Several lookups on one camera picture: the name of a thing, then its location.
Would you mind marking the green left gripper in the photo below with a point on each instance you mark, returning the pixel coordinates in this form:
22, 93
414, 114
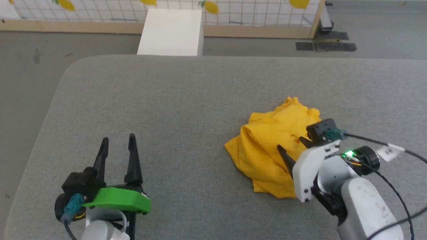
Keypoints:
120, 199

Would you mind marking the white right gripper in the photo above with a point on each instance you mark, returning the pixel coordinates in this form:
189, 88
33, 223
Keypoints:
308, 166

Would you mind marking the yellow garment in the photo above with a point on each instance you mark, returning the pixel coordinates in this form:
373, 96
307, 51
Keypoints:
267, 146

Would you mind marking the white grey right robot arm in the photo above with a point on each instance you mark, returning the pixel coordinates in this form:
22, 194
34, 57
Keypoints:
363, 206

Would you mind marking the black floor mat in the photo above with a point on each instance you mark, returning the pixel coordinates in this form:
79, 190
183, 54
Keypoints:
333, 35
304, 46
335, 46

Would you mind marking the grey metal stand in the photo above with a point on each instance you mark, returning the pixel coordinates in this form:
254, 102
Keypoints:
325, 20

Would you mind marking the white rectangular box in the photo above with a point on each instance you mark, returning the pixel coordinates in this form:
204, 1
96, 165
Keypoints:
171, 31

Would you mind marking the lemon print grid panel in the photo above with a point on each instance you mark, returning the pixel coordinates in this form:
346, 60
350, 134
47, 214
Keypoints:
100, 13

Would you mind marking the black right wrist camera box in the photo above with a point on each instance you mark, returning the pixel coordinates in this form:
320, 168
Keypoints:
322, 128

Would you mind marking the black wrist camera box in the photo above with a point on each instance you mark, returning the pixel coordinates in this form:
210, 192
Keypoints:
80, 183
322, 128

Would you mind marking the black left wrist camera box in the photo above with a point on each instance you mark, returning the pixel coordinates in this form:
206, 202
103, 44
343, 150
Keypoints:
80, 183

